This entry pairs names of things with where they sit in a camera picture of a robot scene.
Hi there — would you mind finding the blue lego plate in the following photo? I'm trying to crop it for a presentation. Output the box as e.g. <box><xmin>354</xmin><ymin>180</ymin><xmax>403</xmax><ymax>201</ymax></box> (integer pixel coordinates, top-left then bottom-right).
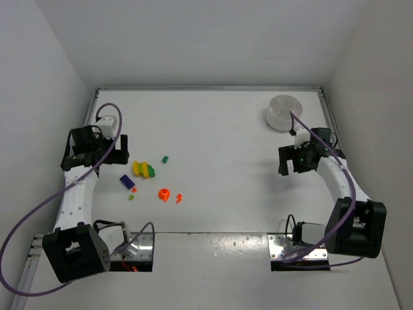
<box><xmin>119</xmin><ymin>174</ymin><xmax>135</xmax><ymax>190</ymax></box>

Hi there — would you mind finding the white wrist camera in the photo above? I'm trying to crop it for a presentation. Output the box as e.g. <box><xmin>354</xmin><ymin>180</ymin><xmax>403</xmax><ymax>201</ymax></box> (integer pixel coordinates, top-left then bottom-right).
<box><xmin>95</xmin><ymin>116</ymin><xmax>117</xmax><ymax>140</ymax></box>
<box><xmin>294</xmin><ymin>127</ymin><xmax>311</xmax><ymax>149</ymax></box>

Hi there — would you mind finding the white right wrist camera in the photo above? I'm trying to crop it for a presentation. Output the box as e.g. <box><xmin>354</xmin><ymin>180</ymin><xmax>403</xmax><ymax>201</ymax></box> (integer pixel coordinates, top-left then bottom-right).
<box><xmin>294</xmin><ymin>127</ymin><xmax>311</xmax><ymax>149</ymax></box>

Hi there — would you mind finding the orange round lego piece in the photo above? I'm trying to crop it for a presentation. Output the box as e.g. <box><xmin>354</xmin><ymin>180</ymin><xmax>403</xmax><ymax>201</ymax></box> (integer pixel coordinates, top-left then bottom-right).
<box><xmin>158</xmin><ymin>188</ymin><xmax>170</xmax><ymax>202</ymax></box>

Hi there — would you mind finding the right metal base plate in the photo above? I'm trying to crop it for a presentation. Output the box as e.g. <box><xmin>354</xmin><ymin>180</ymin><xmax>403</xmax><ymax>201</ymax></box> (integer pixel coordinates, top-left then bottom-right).
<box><xmin>267</xmin><ymin>234</ymin><xmax>328</xmax><ymax>262</ymax></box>

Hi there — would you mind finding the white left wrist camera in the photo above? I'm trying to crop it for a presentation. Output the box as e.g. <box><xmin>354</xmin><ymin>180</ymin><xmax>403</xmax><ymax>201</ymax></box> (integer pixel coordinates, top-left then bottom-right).
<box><xmin>95</xmin><ymin>116</ymin><xmax>117</xmax><ymax>140</ymax></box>

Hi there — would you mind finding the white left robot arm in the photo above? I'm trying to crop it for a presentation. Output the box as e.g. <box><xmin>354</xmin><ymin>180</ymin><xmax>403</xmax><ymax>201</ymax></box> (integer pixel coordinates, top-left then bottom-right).
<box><xmin>42</xmin><ymin>116</ymin><xmax>129</xmax><ymax>284</ymax></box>

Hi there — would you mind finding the yellow green lego stack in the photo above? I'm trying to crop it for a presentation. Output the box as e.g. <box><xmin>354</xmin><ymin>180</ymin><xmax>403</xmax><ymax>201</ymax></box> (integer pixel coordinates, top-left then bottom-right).
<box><xmin>132</xmin><ymin>161</ymin><xmax>156</xmax><ymax>179</ymax></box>

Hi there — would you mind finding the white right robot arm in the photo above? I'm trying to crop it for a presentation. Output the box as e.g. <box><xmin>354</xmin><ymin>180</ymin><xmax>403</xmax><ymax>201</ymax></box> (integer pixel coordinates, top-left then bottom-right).
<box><xmin>278</xmin><ymin>127</ymin><xmax>387</xmax><ymax>258</ymax></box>

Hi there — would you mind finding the white round divided container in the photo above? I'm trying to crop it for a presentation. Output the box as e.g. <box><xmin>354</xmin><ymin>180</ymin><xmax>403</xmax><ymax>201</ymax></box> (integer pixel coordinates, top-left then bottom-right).
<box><xmin>265</xmin><ymin>95</ymin><xmax>303</xmax><ymax>132</ymax></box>

